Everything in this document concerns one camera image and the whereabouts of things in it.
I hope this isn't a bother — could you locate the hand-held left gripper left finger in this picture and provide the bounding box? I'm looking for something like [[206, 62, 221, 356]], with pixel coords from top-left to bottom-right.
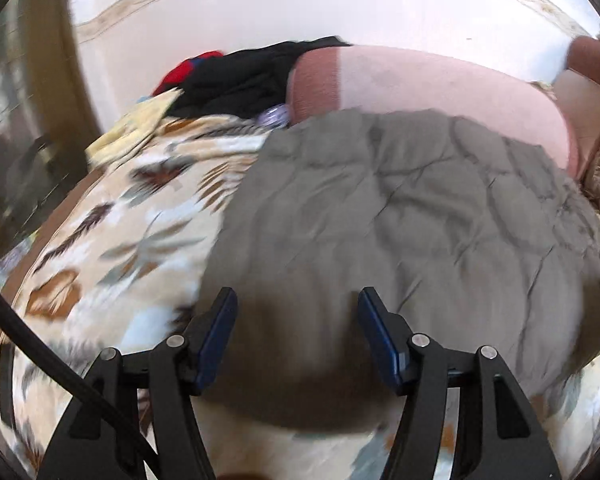
[[40, 287, 238, 480]]

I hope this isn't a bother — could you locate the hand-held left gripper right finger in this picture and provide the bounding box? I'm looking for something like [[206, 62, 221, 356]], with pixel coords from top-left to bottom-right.
[[357, 286, 563, 480]]

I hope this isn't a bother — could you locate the grey quilted jacket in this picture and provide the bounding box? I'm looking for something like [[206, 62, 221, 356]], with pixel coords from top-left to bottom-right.
[[200, 109, 600, 433]]

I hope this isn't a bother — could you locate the leaf print plush blanket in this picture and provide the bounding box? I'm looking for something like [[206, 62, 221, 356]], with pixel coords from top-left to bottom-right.
[[0, 110, 600, 480]]

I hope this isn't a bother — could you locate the beige brown cushion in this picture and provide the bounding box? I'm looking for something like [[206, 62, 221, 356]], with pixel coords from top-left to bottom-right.
[[552, 35, 600, 241]]

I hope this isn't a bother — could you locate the pale yellow floral cloth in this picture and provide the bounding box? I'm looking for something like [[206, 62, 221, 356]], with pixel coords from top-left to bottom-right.
[[86, 89, 183, 166]]

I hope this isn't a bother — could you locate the small purple translucent object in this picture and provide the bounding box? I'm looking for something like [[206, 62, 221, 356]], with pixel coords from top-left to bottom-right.
[[256, 104, 289, 129]]

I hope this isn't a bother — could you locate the pink brown bolster pillow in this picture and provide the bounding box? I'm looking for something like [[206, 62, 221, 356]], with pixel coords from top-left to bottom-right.
[[286, 45, 578, 181]]

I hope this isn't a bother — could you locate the black garment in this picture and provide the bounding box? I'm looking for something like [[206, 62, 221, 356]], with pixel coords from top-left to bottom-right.
[[167, 36, 353, 121]]

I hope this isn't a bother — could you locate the red garment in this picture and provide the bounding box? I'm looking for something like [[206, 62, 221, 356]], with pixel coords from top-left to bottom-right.
[[152, 51, 226, 97]]

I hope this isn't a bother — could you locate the wooden door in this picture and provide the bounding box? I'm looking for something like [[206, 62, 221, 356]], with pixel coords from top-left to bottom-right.
[[0, 0, 103, 271]]

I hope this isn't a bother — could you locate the black cable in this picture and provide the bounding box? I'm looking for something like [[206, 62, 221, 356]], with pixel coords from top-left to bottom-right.
[[0, 275, 161, 480]]

